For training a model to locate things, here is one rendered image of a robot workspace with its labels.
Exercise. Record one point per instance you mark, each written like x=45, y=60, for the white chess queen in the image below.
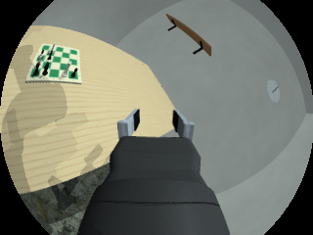
x=64, y=73

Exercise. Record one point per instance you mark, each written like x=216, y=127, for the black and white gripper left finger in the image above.
x=129, y=125

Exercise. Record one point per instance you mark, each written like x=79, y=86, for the green and white chessboard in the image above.
x=61, y=55

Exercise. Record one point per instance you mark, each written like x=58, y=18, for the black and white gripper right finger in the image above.
x=182, y=126

